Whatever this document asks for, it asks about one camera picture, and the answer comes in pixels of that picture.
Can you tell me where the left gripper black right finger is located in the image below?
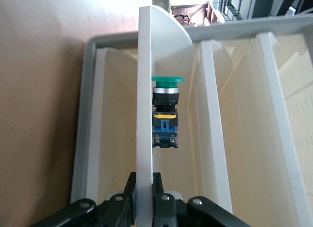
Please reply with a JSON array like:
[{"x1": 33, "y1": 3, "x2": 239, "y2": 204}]
[{"x1": 152, "y1": 172, "x2": 250, "y2": 227}]

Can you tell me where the white divider plate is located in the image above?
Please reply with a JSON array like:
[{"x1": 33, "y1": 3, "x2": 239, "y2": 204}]
[{"x1": 135, "y1": 5, "x2": 194, "y2": 227}]

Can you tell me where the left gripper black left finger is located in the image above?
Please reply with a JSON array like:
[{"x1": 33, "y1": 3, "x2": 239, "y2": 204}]
[{"x1": 31, "y1": 172, "x2": 136, "y2": 227}]

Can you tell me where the green mushroom push button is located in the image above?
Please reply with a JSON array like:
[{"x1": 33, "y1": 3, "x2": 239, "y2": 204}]
[{"x1": 151, "y1": 75, "x2": 184, "y2": 149}]

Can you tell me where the grey compartment tray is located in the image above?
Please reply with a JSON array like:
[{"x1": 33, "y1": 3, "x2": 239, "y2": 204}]
[{"x1": 70, "y1": 14, "x2": 313, "y2": 227}]

